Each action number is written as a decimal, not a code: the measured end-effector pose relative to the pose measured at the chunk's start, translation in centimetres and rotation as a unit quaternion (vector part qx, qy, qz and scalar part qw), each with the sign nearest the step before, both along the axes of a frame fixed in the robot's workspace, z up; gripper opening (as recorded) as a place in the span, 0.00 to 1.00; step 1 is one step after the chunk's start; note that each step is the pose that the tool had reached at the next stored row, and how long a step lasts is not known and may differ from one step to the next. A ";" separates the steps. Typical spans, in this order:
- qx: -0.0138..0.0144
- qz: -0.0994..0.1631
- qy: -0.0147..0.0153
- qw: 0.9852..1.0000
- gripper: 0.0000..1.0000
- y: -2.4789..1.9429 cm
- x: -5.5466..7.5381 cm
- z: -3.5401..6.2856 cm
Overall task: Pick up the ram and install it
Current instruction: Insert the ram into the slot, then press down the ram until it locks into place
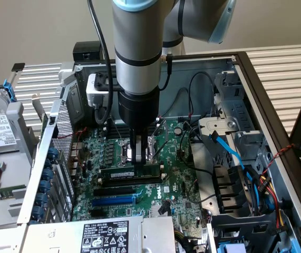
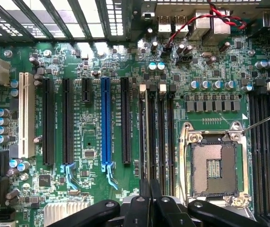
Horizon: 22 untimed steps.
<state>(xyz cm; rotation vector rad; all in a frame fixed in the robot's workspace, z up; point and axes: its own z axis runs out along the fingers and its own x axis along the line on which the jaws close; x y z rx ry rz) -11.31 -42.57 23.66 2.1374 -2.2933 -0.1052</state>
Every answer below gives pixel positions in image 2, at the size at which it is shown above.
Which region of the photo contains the long black expansion slot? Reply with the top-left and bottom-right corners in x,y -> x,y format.
120,76 -> 131,165
60,77 -> 79,190
42,77 -> 55,166

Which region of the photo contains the RAM slot with white latches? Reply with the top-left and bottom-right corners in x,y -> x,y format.
158,83 -> 168,191
138,83 -> 150,182
258,81 -> 270,218

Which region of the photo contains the metal rear port block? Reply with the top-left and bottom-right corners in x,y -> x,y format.
157,9 -> 233,46

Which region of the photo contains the blue expansion slot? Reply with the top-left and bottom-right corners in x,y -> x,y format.
100,76 -> 119,191

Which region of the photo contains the silver finned chipset heatsink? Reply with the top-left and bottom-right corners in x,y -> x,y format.
43,200 -> 91,227

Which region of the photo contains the short black expansion slot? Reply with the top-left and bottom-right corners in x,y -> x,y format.
81,77 -> 93,103

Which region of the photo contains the green Dell motherboard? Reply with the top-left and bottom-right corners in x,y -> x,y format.
0,39 -> 270,227

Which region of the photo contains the white PCI expansion slot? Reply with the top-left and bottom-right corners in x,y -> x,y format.
17,71 -> 36,159

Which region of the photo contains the red and black twisted wire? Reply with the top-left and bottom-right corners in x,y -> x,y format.
166,0 -> 248,52

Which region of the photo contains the RAM slot with black latches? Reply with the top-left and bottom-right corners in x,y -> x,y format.
248,79 -> 266,217
148,84 -> 159,184
167,84 -> 176,196

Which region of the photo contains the metal CPU socket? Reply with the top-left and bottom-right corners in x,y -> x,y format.
179,121 -> 253,209

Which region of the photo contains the thin metal locking lever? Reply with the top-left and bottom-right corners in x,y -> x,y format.
242,109 -> 270,133

